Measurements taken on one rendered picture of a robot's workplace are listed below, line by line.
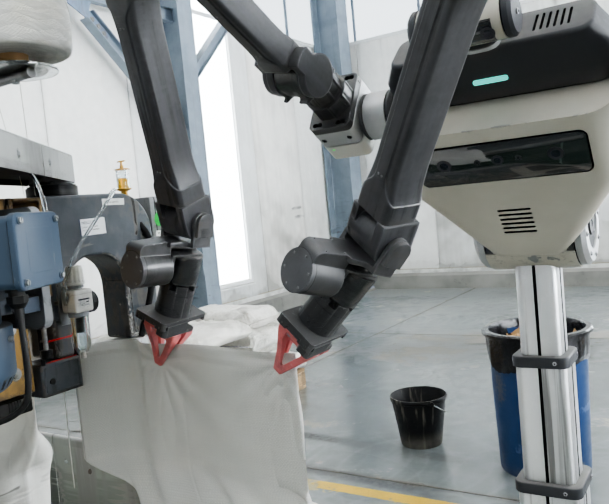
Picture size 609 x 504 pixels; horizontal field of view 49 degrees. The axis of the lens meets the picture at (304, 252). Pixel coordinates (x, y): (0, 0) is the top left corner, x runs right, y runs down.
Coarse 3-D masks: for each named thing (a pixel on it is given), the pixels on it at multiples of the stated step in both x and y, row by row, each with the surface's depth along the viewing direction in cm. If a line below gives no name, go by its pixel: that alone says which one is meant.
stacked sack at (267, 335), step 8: (256, 328) 456; (264, 328) 453; (272, 328) 454; (248, 336) 433; (256, 336) 435; (264, 336) 439; (272, 336) 447; (224, 344) 439; (232, 344) 436; (240, 344) 433; (248, 344) 430; (256, 344) 431; (264, 344) 439; (272, 344) 454
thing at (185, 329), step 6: (180, 324) 107; (186, 324) 108; (156, 330) 105; (168, 330) 104; (174, 330) 106; (180, 330) 107; (186, 330) 109; (192, 330) 110; (162, 336) 105; (168, 336) 105; (186, 336) 110; (162, 342) 112; (180, 342) 110
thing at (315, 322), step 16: (304, 304) 90; (320, 304) 88; (336, 304) 88; (288, 320) 88; (304, 320) 89; (320, 320) 88; (336, 320) 88; (304, 336) 87; (320, 336) 89; (336, 336) 92
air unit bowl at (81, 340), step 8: (72, 320) 110; (80, 320) 110; (88, 320) 111; (72, 328) 110; (80, 328) 110; (88, 328) 111; (72, 336) 110; (80, 336) 110; (88, 336) 111; (80, 344) 110; (88, 344) 111; (80, 352) 110
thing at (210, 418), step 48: (96, 384) 119; (144, 384) 114; (192, 384) 108; (240, 384) 99; (288, 384) 95; (96, 432) 119; (144, 432) 120; (192, 432) 109; (240, 432) 100; (288, 432) 96; (144, 480) 114; (192, 480) 108; (240, 480) 101; (288, 480) 96
